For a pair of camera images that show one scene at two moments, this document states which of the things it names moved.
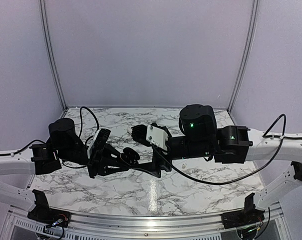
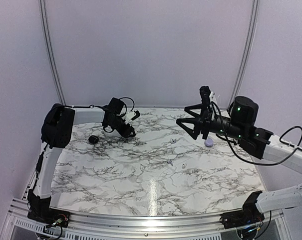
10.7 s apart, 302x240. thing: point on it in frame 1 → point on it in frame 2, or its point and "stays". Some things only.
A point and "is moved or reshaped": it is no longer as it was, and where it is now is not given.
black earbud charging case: x=130 y=156 is moved or reshaped
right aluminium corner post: x=249 y=55 stays
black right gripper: x=154 y=168 → x=203 y=124
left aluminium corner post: x=51 y=54 stays
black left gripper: x=108 y=150 → x=125 y=133
